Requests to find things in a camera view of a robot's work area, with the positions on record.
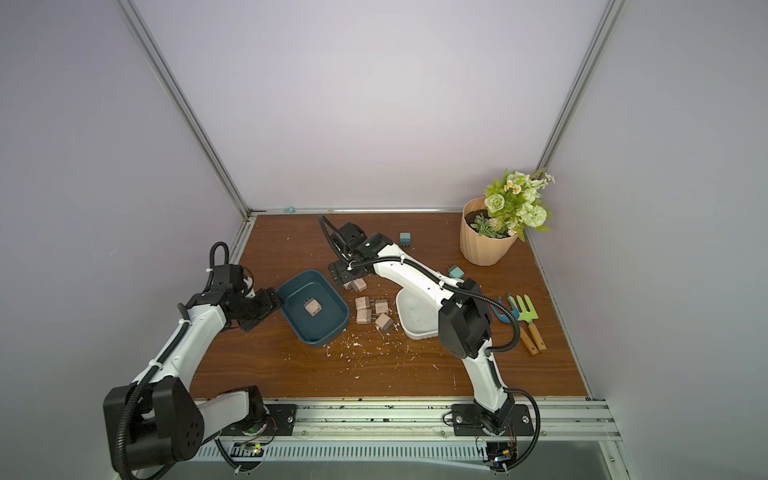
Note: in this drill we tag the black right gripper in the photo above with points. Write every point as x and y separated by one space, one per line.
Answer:
345 271

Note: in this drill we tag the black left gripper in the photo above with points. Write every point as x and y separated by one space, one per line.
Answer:
269 301

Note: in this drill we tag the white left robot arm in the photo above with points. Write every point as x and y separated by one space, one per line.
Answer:
153 422

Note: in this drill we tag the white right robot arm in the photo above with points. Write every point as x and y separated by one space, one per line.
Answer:
459 307

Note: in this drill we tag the dark teal storage tray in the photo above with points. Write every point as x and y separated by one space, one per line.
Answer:
329 323

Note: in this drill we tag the white storage tray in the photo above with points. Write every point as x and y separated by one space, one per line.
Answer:
418 318

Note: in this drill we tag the teal plug near pot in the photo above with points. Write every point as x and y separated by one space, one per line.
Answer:
456 272

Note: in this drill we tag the peach ribbed flower pot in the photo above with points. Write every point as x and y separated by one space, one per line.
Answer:
477 249

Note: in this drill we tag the green artificial flower plant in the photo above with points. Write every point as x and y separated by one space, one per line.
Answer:
512 205

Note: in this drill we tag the green garden fork tool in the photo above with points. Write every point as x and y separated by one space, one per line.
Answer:
529 315

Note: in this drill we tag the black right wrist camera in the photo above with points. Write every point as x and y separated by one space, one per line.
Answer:
348 237

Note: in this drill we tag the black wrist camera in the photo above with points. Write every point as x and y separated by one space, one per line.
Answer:
348 237
229 276

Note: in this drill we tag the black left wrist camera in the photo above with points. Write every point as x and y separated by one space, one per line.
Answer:
229 276

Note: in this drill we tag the left corner aluminium post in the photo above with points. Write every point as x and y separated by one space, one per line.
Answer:
162 70

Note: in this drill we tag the corner aluminium post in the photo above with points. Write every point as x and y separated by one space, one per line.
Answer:
162 70
585 72

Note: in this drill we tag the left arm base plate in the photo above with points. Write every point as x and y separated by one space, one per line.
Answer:
279 420

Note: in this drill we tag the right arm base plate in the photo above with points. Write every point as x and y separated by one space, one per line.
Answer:
468 420

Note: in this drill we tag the aluminium front rail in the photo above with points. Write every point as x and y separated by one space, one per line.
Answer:
427 418

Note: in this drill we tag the right corner aluminium post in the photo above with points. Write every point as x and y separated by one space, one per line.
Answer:
585 72

